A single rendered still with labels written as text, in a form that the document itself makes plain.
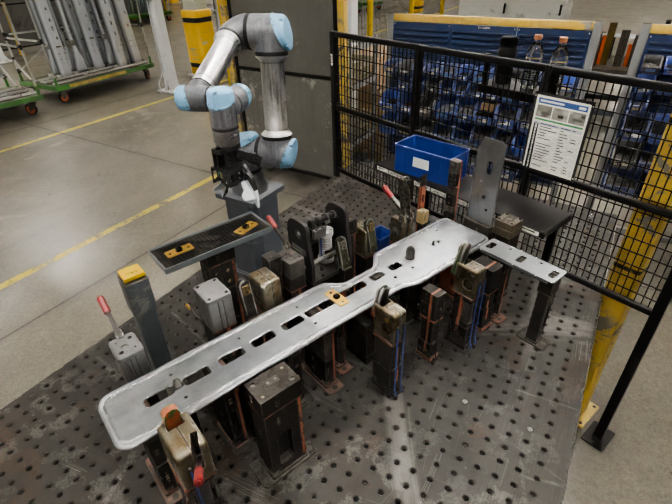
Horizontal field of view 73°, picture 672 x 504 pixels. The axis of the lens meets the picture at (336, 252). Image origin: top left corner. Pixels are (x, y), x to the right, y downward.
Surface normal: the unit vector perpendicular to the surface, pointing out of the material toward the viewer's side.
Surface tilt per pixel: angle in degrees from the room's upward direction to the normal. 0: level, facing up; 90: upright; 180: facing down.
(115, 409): 0
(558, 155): 90
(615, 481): 0
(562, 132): 90
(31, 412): 0
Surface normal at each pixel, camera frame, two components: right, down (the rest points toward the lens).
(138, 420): -0.03, -0.83
